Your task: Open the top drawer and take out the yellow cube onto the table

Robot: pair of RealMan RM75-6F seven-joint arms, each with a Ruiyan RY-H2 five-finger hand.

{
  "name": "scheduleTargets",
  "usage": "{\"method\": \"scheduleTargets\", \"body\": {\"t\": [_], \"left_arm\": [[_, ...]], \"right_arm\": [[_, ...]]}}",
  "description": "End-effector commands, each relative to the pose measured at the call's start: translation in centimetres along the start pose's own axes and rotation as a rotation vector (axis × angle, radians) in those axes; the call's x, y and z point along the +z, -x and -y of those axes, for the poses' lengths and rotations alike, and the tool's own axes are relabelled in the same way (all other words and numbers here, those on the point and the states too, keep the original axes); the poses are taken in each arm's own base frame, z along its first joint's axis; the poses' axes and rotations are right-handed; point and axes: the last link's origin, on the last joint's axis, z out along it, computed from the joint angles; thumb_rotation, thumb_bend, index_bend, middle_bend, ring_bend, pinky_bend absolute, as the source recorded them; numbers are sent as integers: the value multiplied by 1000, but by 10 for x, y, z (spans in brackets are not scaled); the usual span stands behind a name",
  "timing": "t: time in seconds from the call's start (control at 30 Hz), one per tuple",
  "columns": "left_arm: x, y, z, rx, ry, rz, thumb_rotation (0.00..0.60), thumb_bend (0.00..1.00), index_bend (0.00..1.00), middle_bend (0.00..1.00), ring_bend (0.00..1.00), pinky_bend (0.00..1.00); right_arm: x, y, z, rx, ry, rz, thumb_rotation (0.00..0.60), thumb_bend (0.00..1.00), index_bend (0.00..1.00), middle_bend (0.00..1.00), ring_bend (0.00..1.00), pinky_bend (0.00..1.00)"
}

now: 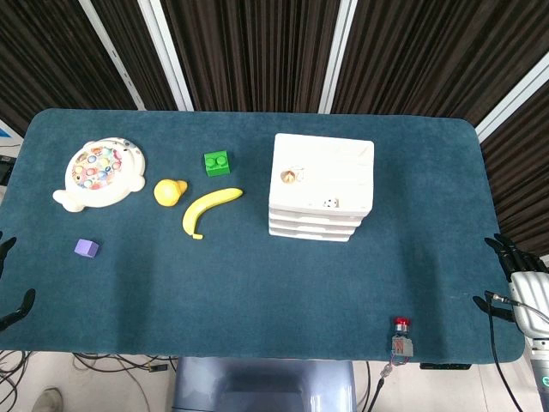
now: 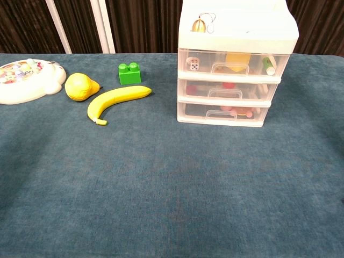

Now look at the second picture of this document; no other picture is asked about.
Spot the gold bell with string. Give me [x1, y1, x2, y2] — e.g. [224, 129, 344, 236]
[191, 12, 217, 34]

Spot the clear drawer with yellow block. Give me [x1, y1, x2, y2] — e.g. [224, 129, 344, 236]
[178, 48, 291, 78]

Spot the yellow foam block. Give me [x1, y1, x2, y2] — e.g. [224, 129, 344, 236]
[225, 53, 251, 73]

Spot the green building block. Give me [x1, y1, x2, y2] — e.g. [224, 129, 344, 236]
[118, 62, 142, 86]

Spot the green and white marker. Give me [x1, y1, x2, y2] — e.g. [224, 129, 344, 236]
[262, 55, 277, 76]

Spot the yellow toy banana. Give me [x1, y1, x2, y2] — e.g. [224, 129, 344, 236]
[87, 85, 153, 126]

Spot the white frame post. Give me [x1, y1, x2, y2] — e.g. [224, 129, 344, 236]
[90, 0, 116, 54]
[45, 0, 73, 54]

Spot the white plastic drawer cabinet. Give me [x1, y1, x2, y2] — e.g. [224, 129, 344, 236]
[176, 0, 300, 128]

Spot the yellow toy pear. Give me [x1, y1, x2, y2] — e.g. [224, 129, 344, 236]
[64, 73, 102, 102]

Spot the clear drawer with pink toy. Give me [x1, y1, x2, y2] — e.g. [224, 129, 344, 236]
[177, 101, 271, 123]

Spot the dark brown pleated curtain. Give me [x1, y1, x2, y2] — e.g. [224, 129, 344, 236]
[0, 0, 344, 57]

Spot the white fishing game toy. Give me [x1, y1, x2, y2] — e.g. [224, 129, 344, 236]
[0, 58, 67, 105]

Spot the blue table cloth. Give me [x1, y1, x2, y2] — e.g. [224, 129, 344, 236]
[0, 53, 344, 258]

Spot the clear drawer with red toys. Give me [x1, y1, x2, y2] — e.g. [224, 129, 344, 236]
[178, 79, 280, 102]

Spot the pink and orange toy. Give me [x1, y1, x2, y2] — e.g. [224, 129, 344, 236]
[220, 105, 255, 118]

